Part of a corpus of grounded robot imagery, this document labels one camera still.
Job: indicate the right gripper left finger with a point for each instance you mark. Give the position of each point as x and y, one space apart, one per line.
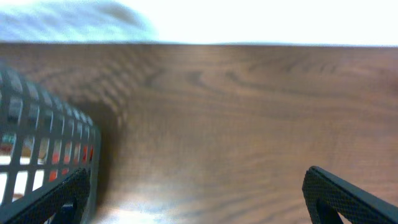
61 201

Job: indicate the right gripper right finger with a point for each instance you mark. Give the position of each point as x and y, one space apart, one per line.
328 198

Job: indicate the orange spaghetti packet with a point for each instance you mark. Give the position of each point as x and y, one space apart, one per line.
46 163

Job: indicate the grey plastic basket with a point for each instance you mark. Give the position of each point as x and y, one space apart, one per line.
29 113

